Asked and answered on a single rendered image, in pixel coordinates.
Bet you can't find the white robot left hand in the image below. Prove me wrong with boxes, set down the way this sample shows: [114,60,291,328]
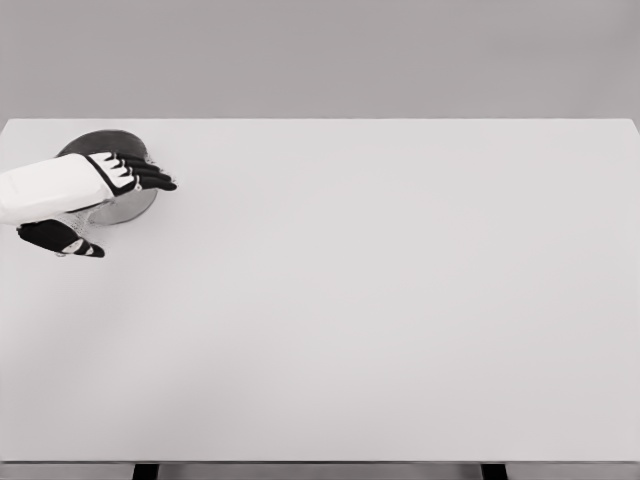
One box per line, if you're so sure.
[0,151,179,260]

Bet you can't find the steel pot with dark inside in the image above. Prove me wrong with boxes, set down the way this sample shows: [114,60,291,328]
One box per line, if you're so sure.
[55,128,158,236]

